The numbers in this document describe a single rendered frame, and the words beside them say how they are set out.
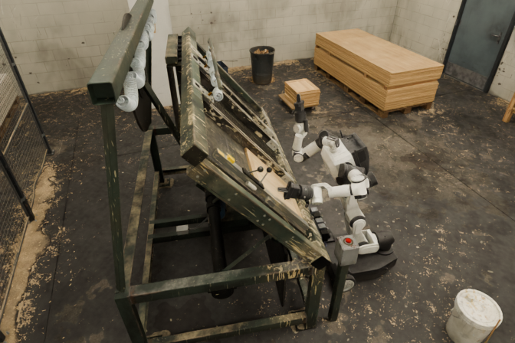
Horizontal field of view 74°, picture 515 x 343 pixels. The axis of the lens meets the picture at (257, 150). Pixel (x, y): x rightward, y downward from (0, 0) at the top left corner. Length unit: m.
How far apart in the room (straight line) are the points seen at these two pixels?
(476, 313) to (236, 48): 6.33
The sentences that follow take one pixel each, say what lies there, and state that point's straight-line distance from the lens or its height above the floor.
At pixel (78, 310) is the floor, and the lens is 3.54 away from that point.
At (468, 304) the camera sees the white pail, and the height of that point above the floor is 0.36.
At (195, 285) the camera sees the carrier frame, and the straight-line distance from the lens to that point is 2.39.
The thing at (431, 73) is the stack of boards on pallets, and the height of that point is 0.67.
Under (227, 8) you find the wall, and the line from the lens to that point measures 7.50.
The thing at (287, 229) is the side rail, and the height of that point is 1.20.
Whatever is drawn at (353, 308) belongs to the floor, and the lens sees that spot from 3.29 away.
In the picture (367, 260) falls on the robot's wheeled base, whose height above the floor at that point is 0.17.
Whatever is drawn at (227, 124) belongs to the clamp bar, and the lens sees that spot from 2.43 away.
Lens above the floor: 2.73
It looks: 34 degrees down
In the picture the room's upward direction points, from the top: straight up
